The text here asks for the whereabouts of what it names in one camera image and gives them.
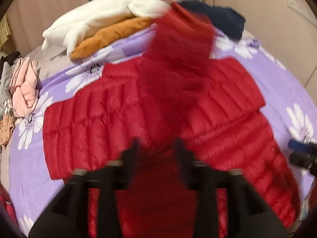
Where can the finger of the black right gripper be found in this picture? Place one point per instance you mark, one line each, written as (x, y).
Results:
(303, 161)
(308, 148)

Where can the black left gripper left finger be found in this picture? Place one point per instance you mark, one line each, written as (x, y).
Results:
(67, 214)

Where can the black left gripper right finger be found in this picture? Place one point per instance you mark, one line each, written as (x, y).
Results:
(248, 215)

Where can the red puffer jacket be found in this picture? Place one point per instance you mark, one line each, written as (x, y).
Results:
(174, 90)

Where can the purple floral bed sheet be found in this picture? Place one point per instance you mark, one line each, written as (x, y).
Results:
(289, 109)

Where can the tan small garment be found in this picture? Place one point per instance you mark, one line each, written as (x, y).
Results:
(7, 128)

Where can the grey garment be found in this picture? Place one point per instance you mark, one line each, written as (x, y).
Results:
(6, 96)

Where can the pink garment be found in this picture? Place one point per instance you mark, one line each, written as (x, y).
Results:
(23, 87)

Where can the navy blue garment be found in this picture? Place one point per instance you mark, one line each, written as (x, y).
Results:
(226, 19)

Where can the orange folded garment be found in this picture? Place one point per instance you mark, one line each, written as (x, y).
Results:
(107, 35)

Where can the white fleece garment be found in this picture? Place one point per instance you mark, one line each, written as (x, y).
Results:
(84, 21)

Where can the white wall power strip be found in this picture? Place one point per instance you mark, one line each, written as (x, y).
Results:
(302, 11)

